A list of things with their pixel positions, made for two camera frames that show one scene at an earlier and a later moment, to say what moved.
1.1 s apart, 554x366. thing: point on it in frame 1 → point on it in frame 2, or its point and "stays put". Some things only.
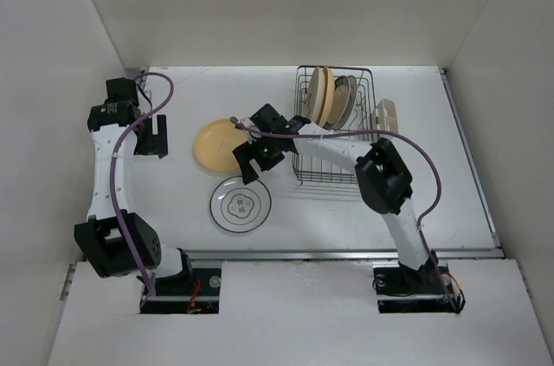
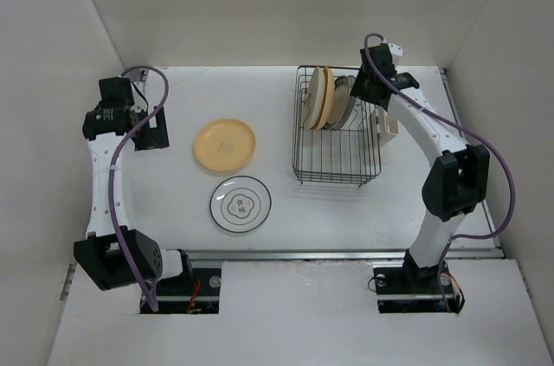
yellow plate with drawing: x=215 y=144 stays put
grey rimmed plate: x=353 y=90 stays put
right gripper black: x=247 y=151 → x=359 y=87
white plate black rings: x=240 y=208 stays put
